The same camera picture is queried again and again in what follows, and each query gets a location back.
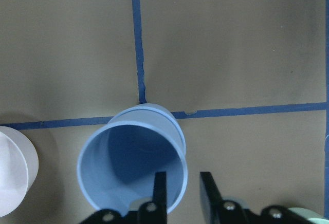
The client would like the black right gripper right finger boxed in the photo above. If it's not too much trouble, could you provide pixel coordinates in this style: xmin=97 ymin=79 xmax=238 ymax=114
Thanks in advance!
xmin=199 ymin=172 xmax=223 ymax=223

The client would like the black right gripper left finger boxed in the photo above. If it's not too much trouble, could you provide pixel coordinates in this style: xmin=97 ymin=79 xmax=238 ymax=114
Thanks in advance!
xmin=152 ymin=171 xmax=167 ymax=223

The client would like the blue cup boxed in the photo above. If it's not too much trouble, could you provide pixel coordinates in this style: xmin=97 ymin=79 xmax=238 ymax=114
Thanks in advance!
xmin=77 ymin=103 xmax=188 ymax=215

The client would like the mint green bowl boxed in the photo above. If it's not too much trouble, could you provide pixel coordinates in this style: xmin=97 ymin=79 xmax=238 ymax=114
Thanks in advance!
xmin=288 ymin=208 xmax=328 ymax=224

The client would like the pink bowl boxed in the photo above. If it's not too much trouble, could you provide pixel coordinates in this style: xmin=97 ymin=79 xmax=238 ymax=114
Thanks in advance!
xmin=1 ymin=126 xmax=39 ymax=217

